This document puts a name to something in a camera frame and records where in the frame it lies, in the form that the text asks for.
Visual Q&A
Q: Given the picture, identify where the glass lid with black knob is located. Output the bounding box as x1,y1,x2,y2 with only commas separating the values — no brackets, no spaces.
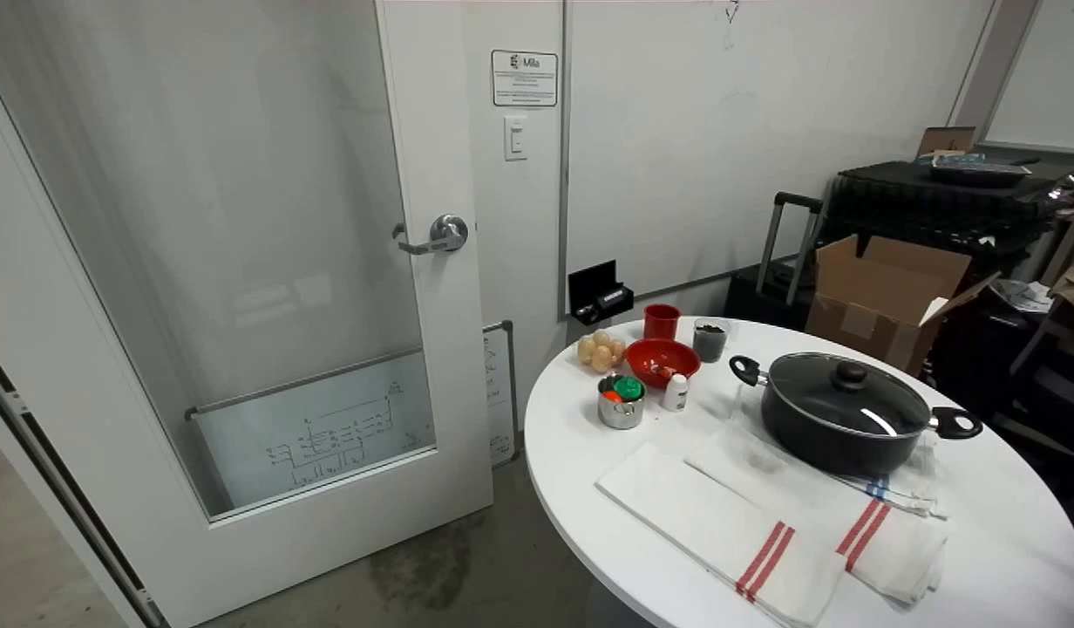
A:
767,349,933,439

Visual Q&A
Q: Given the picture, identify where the white door with frosted glass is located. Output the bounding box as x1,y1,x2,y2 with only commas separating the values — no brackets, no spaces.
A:
0,0,498,628

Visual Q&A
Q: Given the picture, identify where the black cooking pot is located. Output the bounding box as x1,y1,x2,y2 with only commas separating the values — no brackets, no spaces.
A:
724,349,986,481

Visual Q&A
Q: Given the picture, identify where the black marker holder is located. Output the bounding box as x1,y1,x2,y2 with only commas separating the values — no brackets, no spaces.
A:
563,259,638,328

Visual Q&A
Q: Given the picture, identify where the pile of yellow balls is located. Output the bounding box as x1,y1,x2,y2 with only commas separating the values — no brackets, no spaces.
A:
576,333,627,376

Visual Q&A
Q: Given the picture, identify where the red cup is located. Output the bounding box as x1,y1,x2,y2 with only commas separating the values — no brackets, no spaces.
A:
642,302,683,347

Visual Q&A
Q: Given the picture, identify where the red bowl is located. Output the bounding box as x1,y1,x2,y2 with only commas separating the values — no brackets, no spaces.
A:
621,337,703,394

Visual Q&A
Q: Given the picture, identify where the white shaker bottle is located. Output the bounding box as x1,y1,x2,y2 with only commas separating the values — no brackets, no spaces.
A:
658,370,695,415

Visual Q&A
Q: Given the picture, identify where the grey cup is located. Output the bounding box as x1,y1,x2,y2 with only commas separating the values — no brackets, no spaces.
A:
691,320,730,367

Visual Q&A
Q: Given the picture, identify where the large white red-striped towel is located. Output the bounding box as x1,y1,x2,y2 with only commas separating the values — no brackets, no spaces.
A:
597,439,842,628

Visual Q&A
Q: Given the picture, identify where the open cardboard box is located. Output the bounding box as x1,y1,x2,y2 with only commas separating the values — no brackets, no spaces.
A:
800,234,1002,376

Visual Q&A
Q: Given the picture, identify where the blue and white pen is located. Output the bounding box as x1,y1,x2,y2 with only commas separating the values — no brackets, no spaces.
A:
860,474,947,524

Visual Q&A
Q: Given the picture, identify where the black draped table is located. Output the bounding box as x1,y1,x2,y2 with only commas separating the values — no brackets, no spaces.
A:
814,145,1074,259

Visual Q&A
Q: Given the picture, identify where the crumpled white red-striped towel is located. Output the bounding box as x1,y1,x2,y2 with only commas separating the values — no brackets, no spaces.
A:
683,432,950,610

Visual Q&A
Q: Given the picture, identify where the small cardboard box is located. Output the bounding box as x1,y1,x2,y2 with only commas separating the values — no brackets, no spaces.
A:
912,123,984,165

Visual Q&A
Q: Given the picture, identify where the grey tray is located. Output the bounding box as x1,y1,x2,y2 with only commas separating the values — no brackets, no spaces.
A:
926,154,1036,192

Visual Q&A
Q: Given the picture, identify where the black chair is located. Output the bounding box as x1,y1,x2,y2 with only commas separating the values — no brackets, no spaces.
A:
924,276,1074,468

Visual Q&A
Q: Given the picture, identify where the white paper sheet on wall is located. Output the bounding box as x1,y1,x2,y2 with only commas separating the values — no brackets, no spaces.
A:
482,320,524,468

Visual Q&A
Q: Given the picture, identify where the silver door lever handle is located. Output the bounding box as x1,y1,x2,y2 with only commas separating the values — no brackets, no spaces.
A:
391,213,469,259

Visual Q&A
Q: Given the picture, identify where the white light switch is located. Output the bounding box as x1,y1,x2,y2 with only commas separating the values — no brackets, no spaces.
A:
498,111,530,165

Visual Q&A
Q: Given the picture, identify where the white wall sign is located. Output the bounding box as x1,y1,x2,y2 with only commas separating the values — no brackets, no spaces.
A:
488,46,560,111

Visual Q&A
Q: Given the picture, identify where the large wall whiteboard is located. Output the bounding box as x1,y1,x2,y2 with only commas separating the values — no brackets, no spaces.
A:
558,0,1002,320

